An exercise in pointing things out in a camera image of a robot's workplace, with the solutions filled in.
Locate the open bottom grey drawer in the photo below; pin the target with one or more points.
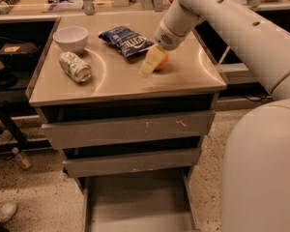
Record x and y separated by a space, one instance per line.
150 201

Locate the plastic bottle on floor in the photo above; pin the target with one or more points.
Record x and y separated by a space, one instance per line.
21 158

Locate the white bowl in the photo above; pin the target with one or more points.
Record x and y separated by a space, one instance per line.
73 38

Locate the blue chip bag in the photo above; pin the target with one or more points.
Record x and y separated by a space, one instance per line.
126 41

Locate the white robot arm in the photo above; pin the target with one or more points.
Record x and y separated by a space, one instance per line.
255 182

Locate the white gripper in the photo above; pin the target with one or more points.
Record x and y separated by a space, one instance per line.
166 39

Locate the white sneaker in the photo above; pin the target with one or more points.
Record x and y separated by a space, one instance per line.
7 212

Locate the black stand left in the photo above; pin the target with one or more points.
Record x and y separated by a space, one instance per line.
20 138

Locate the orange fruit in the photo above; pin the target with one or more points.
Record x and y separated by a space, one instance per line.
157 58

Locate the top grey drawer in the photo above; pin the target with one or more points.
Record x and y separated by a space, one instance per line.
128 130

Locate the grey drawer cabinet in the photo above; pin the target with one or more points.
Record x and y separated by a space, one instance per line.
189 83

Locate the middle grey drawer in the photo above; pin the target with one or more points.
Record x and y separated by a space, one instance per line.
129 163

